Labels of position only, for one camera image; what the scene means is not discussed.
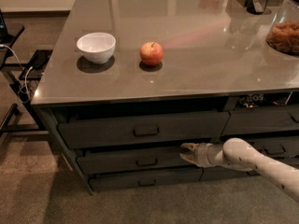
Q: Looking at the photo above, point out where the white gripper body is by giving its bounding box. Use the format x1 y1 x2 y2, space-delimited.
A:
194 143 220 168

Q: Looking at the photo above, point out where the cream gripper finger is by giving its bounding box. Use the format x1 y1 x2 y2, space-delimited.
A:
181 143 197 151
179 153 198 166

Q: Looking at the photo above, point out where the snack bag in drawer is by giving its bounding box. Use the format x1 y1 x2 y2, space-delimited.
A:
237 92 292 108

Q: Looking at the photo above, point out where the red apple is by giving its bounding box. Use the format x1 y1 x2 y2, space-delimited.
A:
139 42 164 66

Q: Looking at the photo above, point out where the white ceramic bowl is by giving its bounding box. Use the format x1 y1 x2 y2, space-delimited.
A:
77 33 116 64

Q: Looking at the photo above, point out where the glass jar with snacks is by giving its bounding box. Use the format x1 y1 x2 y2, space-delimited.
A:
266 0 299 55

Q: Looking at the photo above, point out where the black side stand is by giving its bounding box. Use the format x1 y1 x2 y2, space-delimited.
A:
0 11 53 135

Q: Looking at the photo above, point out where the black smartphone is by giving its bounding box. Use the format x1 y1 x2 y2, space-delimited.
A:
28 49 52 69

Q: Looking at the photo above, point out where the dark cabinet frame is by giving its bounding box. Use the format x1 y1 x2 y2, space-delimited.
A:
35 93 298 192

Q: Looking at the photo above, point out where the white charging cable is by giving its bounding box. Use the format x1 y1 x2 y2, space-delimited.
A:
0 43 35 105

